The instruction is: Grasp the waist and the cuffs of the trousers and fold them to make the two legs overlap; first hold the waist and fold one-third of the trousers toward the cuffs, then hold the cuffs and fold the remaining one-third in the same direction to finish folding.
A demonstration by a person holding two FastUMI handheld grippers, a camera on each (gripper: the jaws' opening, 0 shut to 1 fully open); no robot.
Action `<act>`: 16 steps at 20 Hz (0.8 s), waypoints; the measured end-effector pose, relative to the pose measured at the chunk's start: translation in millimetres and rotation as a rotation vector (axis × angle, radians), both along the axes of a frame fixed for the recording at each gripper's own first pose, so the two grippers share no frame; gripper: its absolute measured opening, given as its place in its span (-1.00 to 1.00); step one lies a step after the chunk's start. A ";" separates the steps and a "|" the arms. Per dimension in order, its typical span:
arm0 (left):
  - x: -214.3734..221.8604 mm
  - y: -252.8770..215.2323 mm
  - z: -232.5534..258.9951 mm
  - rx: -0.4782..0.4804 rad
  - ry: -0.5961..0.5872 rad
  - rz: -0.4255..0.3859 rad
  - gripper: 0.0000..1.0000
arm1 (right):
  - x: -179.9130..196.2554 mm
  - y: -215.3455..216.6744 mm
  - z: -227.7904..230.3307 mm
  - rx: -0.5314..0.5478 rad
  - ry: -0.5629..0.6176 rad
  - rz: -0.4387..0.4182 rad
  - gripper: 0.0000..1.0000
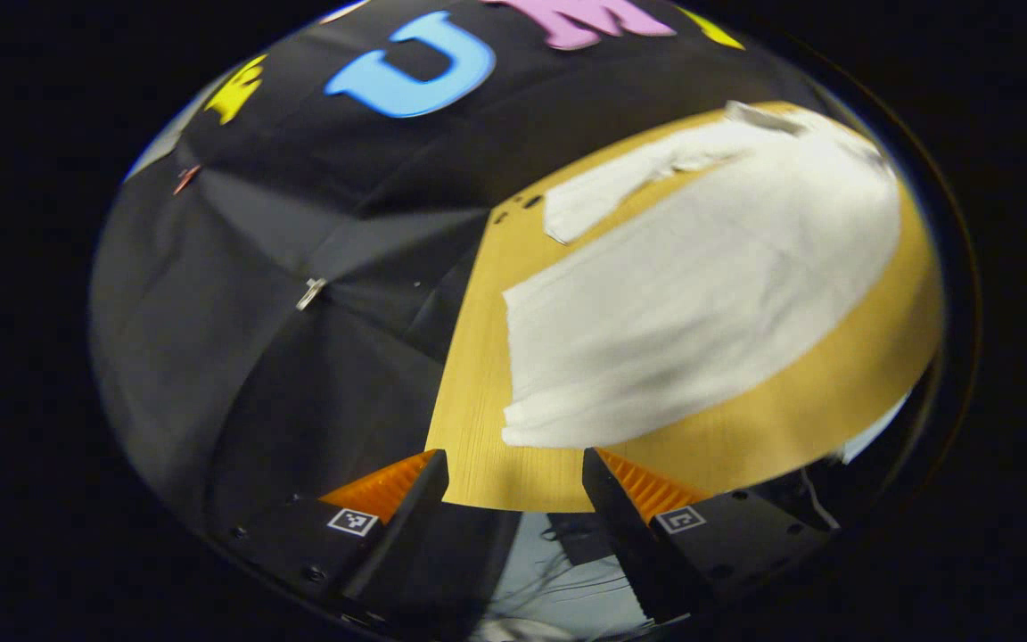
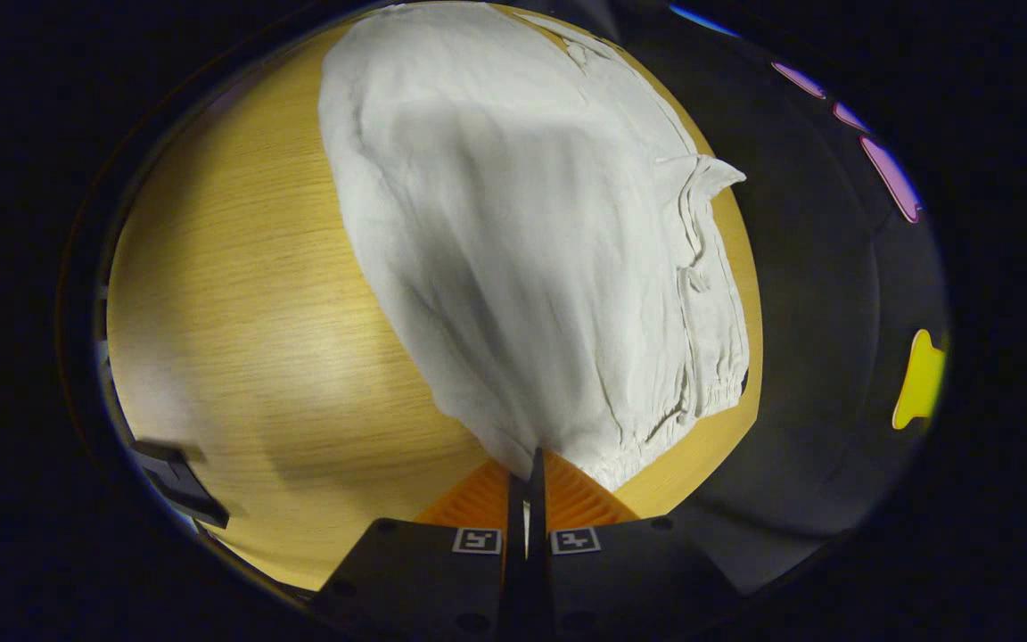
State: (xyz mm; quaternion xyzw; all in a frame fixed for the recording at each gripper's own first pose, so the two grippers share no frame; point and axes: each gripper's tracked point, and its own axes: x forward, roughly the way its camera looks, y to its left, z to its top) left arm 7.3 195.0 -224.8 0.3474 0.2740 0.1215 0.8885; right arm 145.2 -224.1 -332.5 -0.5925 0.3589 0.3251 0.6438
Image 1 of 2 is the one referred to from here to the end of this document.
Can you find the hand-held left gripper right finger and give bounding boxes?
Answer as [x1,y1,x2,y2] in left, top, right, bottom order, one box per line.
[581,447,836,624]

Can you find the black backdrop cloth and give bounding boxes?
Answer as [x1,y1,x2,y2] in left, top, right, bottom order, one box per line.
[90,0,835,536]

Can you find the white jeans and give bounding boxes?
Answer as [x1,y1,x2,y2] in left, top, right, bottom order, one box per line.
[502,101,903,450]

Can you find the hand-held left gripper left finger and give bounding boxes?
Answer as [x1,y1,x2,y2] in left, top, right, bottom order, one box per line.
[226,449,450,618]

